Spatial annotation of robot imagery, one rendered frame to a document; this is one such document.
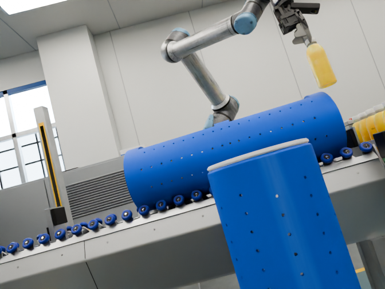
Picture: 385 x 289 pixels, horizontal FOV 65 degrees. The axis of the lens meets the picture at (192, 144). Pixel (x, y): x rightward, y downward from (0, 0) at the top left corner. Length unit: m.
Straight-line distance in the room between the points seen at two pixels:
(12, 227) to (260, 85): 3.31
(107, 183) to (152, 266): 1.62
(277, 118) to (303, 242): 0.62
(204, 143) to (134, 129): 2.98
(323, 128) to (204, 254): 0.66
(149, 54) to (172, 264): 3.52
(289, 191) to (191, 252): 0.64
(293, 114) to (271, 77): 3.20
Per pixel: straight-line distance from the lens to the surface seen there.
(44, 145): 1.95
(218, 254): 1.26
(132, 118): 4.18
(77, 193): 2.90
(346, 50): 4.95
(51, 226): 1.51
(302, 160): 0.74
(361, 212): 1.31
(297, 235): 0.72
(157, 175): 1.22
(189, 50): 1.65
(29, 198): 3.08
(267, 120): 1.23
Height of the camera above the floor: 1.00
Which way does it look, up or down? 8 degrees up
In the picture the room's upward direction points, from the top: 16 degrees counter-clockwise
